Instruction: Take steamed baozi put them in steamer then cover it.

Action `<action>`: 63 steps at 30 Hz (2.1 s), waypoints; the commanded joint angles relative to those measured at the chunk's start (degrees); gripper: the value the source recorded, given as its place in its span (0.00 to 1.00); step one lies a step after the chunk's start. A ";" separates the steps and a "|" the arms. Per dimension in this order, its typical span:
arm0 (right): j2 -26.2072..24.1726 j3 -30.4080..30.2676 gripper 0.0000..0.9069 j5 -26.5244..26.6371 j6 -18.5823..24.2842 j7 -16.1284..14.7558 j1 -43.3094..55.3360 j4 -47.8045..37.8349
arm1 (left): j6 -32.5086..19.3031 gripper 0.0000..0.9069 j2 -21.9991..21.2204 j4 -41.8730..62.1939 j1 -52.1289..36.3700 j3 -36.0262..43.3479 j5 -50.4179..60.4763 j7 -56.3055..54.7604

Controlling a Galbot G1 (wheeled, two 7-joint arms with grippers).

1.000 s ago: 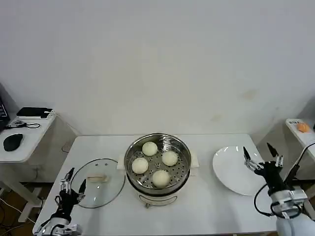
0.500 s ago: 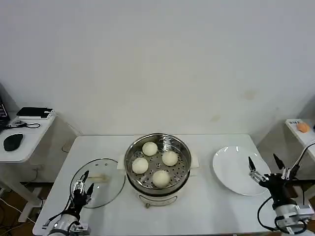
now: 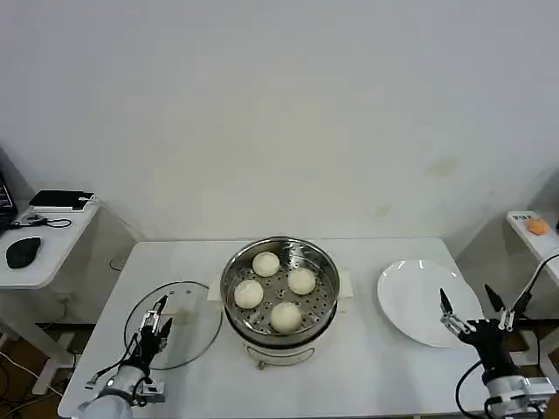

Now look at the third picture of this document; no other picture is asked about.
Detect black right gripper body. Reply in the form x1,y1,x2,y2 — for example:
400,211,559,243
464,318,524,384

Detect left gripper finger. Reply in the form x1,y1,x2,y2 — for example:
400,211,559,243
139,294,169,332
157,318,175,351

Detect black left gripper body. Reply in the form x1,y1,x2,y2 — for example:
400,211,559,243
132,327,169,371

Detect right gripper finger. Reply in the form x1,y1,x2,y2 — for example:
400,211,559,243
438,286,477,336
484,284,518,332

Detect white round plate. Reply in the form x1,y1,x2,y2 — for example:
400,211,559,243
376,258,486,349

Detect white steamed bun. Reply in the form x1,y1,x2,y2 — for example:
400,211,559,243
270,301,303,335
286,267,317,296
252,251,281,278
233,279,265,310

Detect round glass lid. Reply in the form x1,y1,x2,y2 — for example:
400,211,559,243
123,280,224,371

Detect white side table with label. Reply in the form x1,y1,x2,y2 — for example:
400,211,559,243
505,209,559,368

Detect orange round object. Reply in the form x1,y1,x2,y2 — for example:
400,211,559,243
526,216,550,237

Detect white electric cooker base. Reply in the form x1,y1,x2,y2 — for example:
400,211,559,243
209,270,355,372

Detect white side table with mouse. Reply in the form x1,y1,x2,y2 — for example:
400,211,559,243
0,196,102,396

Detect perforated steel steamer basket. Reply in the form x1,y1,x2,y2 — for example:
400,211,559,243
220,237,341,347

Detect black computer mouse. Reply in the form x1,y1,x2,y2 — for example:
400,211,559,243
4,236,43,270

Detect flat black and white device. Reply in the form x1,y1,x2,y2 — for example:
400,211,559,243
29,189,97,214

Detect dark laptop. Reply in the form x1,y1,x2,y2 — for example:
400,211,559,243
0,168,21,239

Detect black and white gooseneck cable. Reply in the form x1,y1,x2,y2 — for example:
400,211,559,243
511,252,559,316

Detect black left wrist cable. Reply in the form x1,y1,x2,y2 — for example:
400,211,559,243
85,335,152,407

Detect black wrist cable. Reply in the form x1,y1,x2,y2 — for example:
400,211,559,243
85,335,152,407
455,361,487,418

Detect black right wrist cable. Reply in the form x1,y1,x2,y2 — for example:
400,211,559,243
455,361,487,418

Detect white floor cable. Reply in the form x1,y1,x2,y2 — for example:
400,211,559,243
0,351,65,399

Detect thin black looped cable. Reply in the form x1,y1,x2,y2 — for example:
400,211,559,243
7,215,73,230

